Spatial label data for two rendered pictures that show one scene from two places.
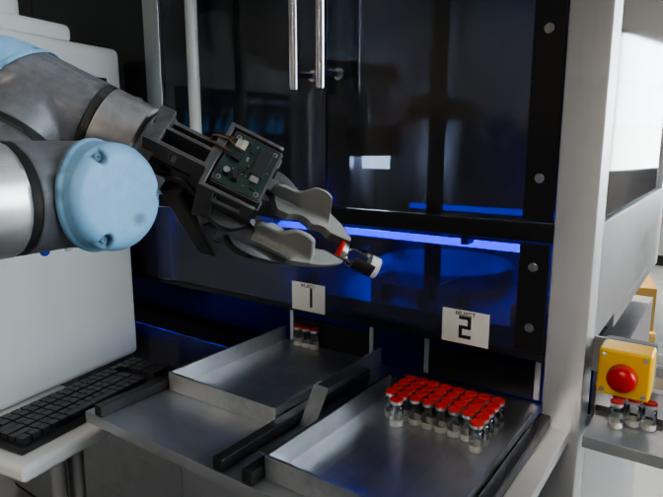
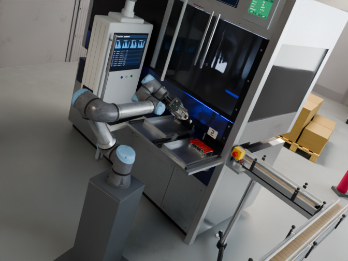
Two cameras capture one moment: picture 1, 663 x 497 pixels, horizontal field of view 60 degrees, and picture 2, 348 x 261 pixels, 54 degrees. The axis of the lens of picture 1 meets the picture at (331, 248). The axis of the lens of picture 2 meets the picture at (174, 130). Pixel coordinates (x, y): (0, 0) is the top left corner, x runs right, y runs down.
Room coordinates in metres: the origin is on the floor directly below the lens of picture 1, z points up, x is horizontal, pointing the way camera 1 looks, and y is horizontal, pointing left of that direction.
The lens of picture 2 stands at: (-1.45, -0.03, 2.08)
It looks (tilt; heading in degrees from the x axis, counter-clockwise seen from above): 26 degrees down; 2
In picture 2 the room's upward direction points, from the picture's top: 19 degrees clockwise
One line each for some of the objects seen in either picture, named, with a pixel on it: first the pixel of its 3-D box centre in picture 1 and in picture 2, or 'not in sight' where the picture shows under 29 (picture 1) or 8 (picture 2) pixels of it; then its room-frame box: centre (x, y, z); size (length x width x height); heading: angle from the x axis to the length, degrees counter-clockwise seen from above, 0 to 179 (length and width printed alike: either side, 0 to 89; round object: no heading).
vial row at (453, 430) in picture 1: (434, 415); (198, 148); (0.85, -0.16, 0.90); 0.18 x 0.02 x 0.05; 55
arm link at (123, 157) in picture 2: not in sight; (123, 158); (0.29, 0.26, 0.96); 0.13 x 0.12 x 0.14; 58
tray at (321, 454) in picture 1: (407, 443); (189, 151); (0.78, -0.11, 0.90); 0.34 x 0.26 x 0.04; 145
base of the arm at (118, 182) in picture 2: not in sight; (119, 174); (0.29, 0.25, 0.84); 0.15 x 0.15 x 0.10
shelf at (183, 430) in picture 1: (331, 417); (177, 141); (0.91, 0.00, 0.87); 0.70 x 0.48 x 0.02; 55
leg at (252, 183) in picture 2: not in sight; (236, 214); (0.86, -0.65, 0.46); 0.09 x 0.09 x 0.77; 55
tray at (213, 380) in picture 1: (281, 367); (169, 126); (1.07, 0.10, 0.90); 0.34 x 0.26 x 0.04; 145
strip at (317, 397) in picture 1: (294, 418); (169, 139); (0.83, 0.06, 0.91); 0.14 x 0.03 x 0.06; 144
